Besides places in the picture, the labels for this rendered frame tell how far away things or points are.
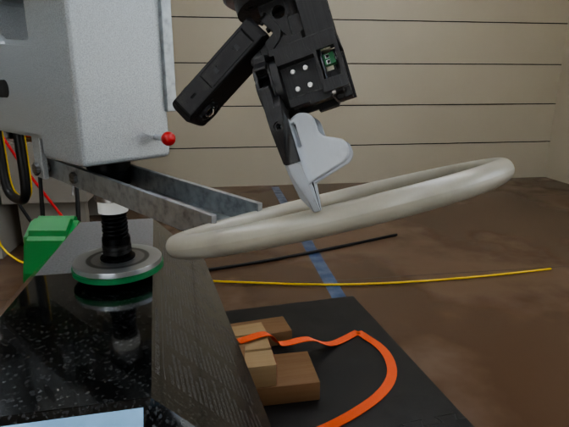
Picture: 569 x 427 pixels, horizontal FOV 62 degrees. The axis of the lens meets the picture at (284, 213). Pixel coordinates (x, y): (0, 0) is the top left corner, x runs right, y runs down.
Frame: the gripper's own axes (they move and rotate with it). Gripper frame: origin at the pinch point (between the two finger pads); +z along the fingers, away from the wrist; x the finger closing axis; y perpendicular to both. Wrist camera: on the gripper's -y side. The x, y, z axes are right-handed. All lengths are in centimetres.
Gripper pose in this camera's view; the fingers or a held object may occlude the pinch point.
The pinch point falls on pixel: (306, 201)
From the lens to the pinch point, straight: 46.5
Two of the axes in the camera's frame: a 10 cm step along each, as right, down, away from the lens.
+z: 2.8, 9.6, 0.0
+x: 2.4, -0.7, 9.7
